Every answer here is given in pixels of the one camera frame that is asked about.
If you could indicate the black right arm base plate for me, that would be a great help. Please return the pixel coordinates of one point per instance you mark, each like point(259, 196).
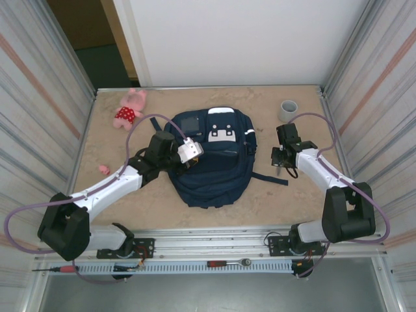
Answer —
point(278, 245)

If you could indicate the navy blue backpack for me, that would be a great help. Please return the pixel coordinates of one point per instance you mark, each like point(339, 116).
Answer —
point(214, 175)

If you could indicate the small pink toy figure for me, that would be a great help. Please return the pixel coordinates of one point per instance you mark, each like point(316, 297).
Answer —
point(104, 169)

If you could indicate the grey plastic cup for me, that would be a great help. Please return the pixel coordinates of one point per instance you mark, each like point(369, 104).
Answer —
point(288, 110)

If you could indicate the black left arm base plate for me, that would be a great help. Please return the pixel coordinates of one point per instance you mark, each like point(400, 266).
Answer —
point(144, 247)

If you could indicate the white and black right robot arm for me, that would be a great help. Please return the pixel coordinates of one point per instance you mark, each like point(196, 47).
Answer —
point(341, 208)

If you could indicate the aluminium rail frame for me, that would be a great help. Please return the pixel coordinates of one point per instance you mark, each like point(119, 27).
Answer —
point(211, 242)

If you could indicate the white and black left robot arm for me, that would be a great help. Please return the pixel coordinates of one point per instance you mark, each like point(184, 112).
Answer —
point(104, 188)

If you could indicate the pink plush pig toy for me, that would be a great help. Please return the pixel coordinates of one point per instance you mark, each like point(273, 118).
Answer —
point(128, 110)

